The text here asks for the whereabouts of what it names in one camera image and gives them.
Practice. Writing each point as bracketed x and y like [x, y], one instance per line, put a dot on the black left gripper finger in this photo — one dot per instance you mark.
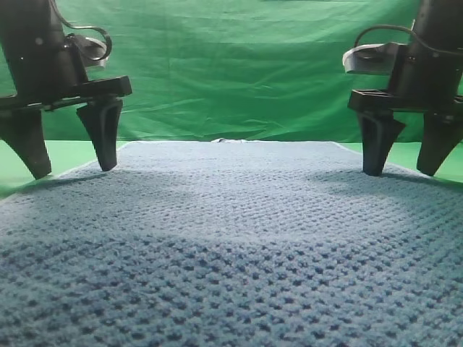
[379, 131]
[442, 132]

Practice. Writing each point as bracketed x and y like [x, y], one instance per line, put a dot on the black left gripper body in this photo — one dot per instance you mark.
[428, 69]

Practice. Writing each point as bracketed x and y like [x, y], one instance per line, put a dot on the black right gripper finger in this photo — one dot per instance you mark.
[22, 130]
[100, 118]

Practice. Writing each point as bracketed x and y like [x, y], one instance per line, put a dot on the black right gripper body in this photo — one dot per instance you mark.
[45, 63]

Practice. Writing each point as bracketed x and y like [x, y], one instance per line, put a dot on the blue waffle-weave towel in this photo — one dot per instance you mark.
[233, 244]

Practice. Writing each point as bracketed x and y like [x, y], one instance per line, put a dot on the green backdrop cloth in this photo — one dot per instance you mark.
[254, 70]

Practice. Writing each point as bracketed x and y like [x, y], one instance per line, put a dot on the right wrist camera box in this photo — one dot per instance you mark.
[90, 50]

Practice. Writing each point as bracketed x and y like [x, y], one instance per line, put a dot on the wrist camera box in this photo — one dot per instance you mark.
[376, 59]
[90, 50]

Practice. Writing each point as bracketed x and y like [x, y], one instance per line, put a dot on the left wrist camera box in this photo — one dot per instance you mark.
[376, 59]

